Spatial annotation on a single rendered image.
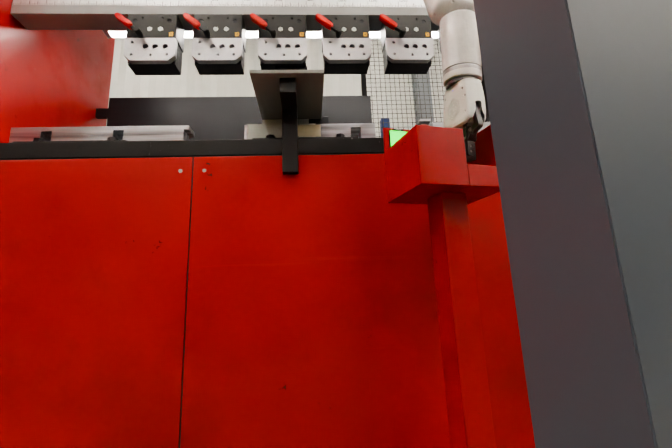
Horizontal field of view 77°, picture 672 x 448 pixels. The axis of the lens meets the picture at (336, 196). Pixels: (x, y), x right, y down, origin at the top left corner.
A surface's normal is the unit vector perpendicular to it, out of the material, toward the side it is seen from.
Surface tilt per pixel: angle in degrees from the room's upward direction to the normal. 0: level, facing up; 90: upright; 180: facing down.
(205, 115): 90
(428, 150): 90
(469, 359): 90
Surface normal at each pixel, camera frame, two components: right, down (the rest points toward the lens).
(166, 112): 0.06, -0.25
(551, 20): -0.99, 0.00
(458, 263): 0.28, -0.25
